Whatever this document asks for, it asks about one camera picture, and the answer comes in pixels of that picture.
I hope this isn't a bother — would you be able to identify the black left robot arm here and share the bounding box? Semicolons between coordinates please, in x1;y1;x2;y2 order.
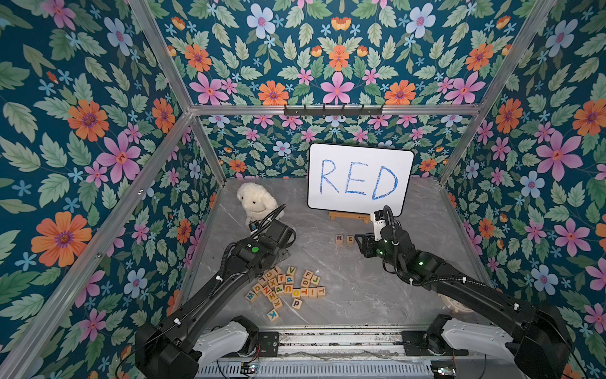
133;205;296;378

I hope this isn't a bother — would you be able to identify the wooden M letter block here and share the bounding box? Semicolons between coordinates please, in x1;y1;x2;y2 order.
246;291;258;303

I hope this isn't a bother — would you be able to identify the wooden K letter block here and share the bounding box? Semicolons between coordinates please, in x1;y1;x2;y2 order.
267;309;280;322

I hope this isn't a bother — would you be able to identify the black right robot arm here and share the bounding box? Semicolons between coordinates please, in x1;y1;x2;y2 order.
353;206;574;378

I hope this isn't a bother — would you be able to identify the white plush dog toy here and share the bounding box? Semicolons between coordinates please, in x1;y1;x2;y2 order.
237;183;279;224

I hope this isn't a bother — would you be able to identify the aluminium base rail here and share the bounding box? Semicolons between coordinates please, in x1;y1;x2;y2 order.
188;325;536;379

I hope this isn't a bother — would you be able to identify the wooden P letter block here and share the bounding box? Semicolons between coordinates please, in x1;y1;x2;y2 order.
291;298;303;310

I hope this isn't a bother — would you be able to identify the black hook rail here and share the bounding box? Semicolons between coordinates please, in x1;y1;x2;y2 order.
282;104;383;118

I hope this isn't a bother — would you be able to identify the wooden whiteboard stand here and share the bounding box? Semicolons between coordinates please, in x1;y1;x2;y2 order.
328;212;371;224

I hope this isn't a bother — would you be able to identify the whiteboard with RED written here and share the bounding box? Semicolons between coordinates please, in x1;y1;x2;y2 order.
307;143;415;217

